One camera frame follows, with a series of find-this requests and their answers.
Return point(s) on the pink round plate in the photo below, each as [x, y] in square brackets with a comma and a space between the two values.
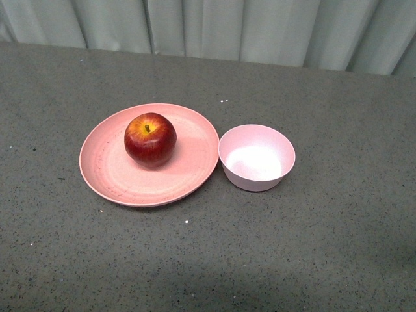
[112, 174]

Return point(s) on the pale pink bowl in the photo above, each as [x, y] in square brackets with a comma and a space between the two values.
[255, 157]

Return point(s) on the white pleated curtain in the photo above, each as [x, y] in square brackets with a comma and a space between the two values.
[358, 36]

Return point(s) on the red apple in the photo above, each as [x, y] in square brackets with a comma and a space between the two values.
[150, 140]

